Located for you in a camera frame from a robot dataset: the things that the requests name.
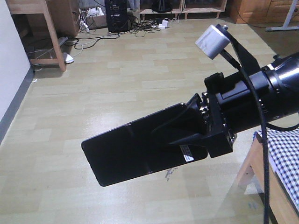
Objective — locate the low wooden shelf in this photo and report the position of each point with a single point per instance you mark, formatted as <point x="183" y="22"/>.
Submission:
<point x="186" y="7"/>

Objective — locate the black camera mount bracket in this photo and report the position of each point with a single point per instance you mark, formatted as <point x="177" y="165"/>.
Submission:
<point x="247" y="61"/>

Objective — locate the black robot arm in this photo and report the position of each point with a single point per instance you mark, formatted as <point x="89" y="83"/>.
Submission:
<point x="213" y="119"/>

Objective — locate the wooden desk frame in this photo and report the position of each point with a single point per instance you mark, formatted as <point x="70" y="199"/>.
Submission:
<point x="49" y="18"/>

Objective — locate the white power strip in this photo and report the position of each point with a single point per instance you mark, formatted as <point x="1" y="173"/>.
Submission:
<point x="62" y="40"/>

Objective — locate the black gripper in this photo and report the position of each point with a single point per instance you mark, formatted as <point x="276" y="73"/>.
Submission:
<point x="236" y="104"/>

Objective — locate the black computer tower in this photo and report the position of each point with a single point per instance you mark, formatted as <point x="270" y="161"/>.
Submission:
<point x="116" y="16"/>

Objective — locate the black smartphone with label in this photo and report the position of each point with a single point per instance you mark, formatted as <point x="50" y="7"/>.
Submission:
<point x="132" y="150"/>

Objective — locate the white power adapters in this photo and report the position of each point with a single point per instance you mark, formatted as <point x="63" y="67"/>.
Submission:
<point x="164" y="24"/>

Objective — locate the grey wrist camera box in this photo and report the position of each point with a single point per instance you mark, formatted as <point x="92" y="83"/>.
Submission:
<point x="212" y="42"/>

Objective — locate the wooden cabinet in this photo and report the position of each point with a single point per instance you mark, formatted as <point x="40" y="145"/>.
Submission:
<point x="257" y="11"/>

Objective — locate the black white checkered bedsheet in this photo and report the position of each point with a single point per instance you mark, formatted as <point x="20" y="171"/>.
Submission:
<point x="284" y="159"/>

